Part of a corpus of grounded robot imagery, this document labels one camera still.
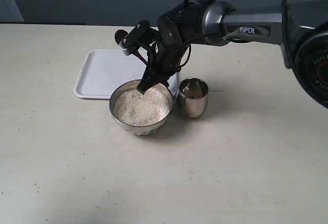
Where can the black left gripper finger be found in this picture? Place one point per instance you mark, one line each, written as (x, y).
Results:
(149, 79)

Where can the white plastic tray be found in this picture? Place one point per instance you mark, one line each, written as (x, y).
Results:
(105, 70)

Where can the dark brown wooden spoon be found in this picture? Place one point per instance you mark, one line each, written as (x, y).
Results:
(119, 36)

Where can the stainless steel cup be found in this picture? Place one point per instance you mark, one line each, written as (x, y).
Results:
(192, 97)

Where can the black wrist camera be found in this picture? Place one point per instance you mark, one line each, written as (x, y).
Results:
(141, 36)

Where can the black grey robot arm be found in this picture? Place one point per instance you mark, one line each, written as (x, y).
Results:
(299, 29)

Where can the steel bowl of rice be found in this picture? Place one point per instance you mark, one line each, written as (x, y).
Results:
(141, 114)

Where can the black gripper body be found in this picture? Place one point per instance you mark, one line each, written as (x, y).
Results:
(164, 60)

